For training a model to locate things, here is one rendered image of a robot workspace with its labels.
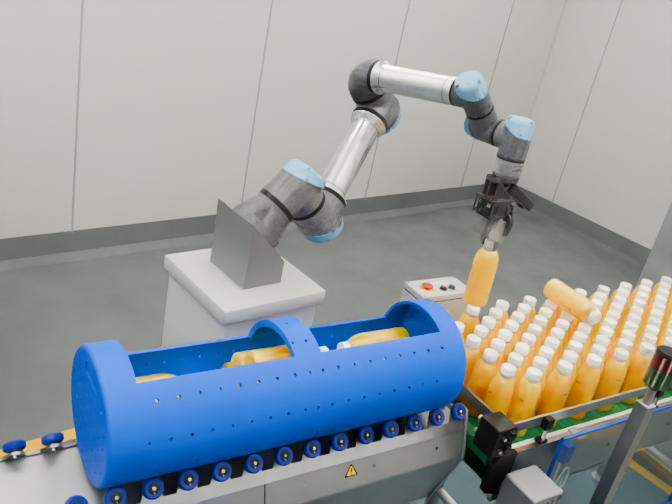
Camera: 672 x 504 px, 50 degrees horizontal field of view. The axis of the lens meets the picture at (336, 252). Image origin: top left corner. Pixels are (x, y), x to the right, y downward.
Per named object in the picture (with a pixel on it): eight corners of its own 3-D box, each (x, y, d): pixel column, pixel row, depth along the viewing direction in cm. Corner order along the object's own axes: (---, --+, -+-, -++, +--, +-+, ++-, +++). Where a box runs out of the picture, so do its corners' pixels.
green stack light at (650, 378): (637, 378, 184) (644, 362, 182) (652, 374, 187) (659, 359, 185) (658, 393, 179) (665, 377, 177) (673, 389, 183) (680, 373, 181)
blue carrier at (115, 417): (66, 421, 158) (74, 315, 145) (386, 361, 206) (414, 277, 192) (101, 521, 138) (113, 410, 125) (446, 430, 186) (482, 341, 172)
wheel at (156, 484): (139, 479, 145) (141, 479, 144) (160, 473, 148) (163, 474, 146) (141, 501, 145) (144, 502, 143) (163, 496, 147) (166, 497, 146)
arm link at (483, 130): (473, 93, 194) (505, 104, 186) (484, 121, 202) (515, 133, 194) (454, 113, 192) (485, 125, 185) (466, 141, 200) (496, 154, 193)
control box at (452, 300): (397, 309, 226) (404, 280, 222) (445, 302, 237) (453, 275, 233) (416, 326, 219) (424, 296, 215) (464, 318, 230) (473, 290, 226)
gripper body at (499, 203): (470, 211, 196) (482, 169, 192) (493, 211, 201) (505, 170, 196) (489, 223, 191) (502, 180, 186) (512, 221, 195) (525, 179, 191)
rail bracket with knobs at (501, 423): (465, 441, 189) (476, 410, 185) (485, 436, 193) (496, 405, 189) (490, 467, 182) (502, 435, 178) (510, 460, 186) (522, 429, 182)
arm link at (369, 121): (277, 215, 199) (360, 72, 220) (301, 245, 210) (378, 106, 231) (311, 221, 192) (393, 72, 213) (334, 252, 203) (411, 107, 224)
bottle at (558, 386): (526, 415, 206) (546, 361, 198) (544, 412, 210) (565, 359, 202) (542, 431, 201) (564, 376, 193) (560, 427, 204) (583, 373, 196)
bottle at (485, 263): (486, 311, 205) (504, 252, 197) (462, 305, 205) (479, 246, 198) (485, 300, 211) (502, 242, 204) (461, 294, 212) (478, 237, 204)
